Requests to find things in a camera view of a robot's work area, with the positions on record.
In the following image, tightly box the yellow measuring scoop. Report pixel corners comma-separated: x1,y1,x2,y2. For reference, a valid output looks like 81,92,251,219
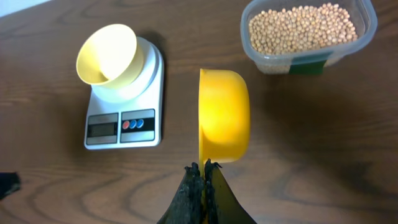
198,69,251,172

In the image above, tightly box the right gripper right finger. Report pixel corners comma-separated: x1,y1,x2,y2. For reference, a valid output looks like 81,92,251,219
204,159,256,224

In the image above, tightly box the soybeans pile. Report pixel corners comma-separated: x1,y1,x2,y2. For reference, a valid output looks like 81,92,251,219
248,2,358,55

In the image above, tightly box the white digital kitchen scale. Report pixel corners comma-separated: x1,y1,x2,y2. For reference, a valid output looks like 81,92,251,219
84,37,164,150

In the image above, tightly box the pale yellow bowl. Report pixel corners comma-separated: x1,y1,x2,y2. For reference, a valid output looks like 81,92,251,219
76,24,144,89

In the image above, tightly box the clear plastic container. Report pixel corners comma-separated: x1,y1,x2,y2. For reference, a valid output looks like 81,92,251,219
240,0,377,75

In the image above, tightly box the green label on container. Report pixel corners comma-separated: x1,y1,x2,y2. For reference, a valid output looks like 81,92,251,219
289,52,332,75

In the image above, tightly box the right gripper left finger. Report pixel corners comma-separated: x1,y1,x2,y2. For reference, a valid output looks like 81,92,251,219
157,162,205,224

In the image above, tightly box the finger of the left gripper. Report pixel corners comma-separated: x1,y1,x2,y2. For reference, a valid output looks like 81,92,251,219
0,172,21,200

